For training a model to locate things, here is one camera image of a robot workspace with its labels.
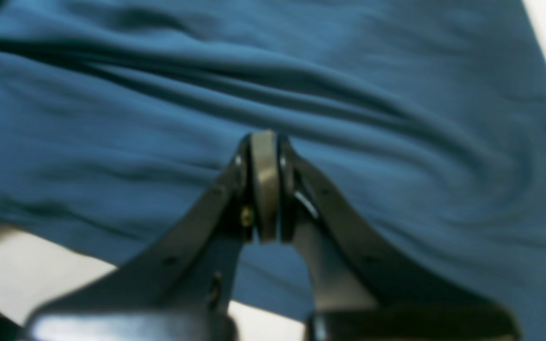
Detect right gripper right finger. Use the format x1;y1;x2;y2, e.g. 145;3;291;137
264;130;521;341

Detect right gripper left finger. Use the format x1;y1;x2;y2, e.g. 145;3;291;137
22;132;266;341

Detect dark blue t-shirt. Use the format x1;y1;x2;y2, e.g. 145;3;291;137
0;0;546;341

